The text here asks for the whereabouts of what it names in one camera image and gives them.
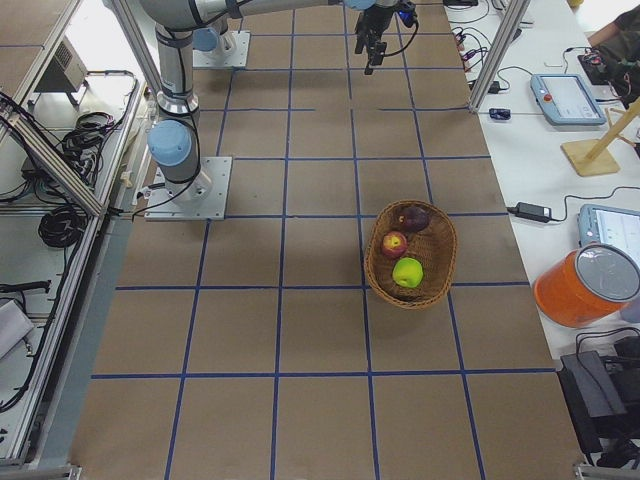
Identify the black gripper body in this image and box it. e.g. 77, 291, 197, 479
355, 4, 395, 45

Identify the dark red apple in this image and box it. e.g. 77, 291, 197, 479
398, 205, 431, 233

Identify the red yellow apple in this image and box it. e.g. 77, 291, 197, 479
381, 231, 408, 259

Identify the green apple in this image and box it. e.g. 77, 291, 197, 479
392, 257, 424, 288

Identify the wicker basket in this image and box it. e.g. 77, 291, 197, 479
364, 200, 458, 310

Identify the small blue device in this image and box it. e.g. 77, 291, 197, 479
488, 108, 511, 121

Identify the blue teach pendant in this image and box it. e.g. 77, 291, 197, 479
577, 204, 639, 252
530, 74, 606, 126

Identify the black power adapter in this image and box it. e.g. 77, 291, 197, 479
507, 202, 553, 223

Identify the wooden stand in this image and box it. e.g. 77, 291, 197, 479
561, 99, 639, 177

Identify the orange bucket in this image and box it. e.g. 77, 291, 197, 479
533, 243, 639, 328

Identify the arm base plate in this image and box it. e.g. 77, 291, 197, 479
193, 28, 250, 70
143, 157, 232, 221

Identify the aluminium frame post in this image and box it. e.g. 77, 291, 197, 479
468, 0, 530, 113

